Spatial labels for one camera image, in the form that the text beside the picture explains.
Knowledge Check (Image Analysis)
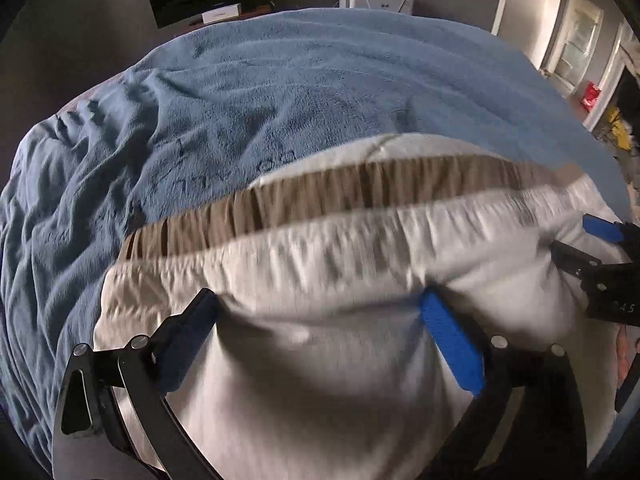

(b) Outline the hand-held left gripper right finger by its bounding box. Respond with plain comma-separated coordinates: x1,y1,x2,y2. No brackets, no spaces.
419,290,588,480

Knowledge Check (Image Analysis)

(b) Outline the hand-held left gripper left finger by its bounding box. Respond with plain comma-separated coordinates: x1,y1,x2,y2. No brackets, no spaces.
52,287,226,480

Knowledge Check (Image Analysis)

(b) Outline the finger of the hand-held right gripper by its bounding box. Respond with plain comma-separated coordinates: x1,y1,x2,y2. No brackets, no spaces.
550,240,603,281
582,213,640,245

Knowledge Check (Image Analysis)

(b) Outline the yellow cloth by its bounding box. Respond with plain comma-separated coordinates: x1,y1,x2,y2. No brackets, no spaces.
604,109,634,149

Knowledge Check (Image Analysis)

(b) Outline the red bag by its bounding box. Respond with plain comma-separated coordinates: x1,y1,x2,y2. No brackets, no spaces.
582,81,603,111

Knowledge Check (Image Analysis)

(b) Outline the blue wrinkled bedsheet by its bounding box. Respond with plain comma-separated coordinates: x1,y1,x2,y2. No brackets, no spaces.
0,85,151,467

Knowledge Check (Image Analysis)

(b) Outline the glass panel door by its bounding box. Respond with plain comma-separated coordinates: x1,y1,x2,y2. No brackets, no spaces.
542,0,609,92

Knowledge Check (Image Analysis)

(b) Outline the white door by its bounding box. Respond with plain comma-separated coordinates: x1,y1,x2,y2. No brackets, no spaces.
491,0,567,68

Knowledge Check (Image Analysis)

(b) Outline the blue fleece blanket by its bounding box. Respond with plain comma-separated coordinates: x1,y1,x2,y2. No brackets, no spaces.
120,7,632,241

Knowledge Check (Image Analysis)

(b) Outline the white flat box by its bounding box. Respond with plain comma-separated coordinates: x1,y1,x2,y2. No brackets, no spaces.
201,4,245,25

